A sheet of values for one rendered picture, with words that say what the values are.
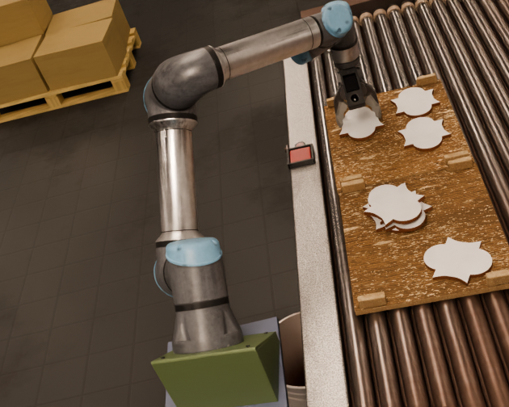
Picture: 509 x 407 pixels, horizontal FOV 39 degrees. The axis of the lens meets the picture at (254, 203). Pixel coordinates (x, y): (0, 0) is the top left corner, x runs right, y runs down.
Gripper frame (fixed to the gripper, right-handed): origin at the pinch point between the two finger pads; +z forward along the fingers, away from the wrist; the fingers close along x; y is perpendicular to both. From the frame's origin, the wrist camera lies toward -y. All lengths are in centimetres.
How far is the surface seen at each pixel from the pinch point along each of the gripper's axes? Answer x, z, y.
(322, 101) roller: 9.7, 2.8, 20.3
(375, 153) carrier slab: -2.2, 1.3, -13.8
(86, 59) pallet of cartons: 157, 66, 236
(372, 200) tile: 1.2, -3.1, -38.2
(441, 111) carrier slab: -22.4, 1.2, -2.0
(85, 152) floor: 159, 94, 174
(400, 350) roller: 2, 4, -78
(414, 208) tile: -7.8, -3.1, -44.1
